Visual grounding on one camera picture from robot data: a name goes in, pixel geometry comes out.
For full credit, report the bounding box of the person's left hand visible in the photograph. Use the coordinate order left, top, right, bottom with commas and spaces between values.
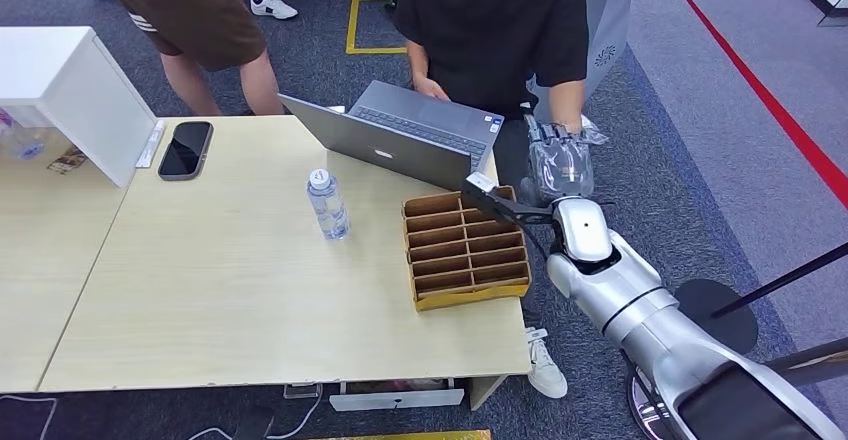
546, 113, 586, 139

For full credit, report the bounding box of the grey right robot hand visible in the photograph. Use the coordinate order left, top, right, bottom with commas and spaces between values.
526, 115, 596, 206

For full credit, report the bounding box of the person's right hand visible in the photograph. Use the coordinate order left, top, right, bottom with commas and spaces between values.
412, 76, 453, 102

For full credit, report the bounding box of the clear plastic bag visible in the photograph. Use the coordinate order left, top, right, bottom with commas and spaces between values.
581, 115, 609, 146

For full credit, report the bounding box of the grey open laptop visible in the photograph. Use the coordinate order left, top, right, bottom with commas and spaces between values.
278, 80, 505, 192

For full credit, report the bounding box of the grey standing kiosk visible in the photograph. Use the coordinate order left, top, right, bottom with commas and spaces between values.
526, 0, 639, 124

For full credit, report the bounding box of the white cabinet box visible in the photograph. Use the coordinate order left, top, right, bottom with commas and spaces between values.
0, 26, 158, 190

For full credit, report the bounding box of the cardboard divider box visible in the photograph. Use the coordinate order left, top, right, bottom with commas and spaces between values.
401, 186, 533, 313

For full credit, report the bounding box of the clear plastic water bottle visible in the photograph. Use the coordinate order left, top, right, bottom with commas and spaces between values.
305, 168, 351, 242

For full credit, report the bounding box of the white sneaker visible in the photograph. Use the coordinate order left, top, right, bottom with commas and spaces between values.
249, 0, 299, 22
525, 327, 570, 401

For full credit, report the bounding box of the small clear bottle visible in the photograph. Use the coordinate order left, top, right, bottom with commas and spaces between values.
0, 108, 46, 161

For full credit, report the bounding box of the white paper strip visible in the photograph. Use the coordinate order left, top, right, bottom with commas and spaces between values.
135, 120, 166, 170

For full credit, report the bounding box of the small printed booklet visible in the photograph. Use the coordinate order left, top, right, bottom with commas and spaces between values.
46, 146, 89, 176

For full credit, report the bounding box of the black smartphone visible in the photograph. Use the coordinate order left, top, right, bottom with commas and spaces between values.
157, 120, 215, 182

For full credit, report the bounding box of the black stanchion base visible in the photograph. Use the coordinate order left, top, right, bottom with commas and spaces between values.
674, 279, 759, 357

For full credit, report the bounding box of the black stanchion pole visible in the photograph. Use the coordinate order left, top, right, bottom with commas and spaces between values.
712, 241, 848, 320

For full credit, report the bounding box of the chrome stanchion base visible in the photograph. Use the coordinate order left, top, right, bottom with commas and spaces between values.
625, 357, 674, 440

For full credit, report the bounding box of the white under-desk tray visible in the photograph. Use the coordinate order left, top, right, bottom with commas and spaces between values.
329, 388, 466, 414

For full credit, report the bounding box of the yellow floor plate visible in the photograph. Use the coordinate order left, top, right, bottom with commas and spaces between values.
311, 429, 492, 440

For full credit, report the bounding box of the chrome stanchion pole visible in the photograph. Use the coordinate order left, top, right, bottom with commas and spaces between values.
765, 336, 848, 389

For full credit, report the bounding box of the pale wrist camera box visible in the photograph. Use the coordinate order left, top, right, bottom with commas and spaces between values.
461, 171, 555, 227

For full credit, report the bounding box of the white floor cable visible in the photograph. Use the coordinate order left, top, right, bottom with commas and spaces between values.
188, 387, 325, 440
0, 393, 58, 440

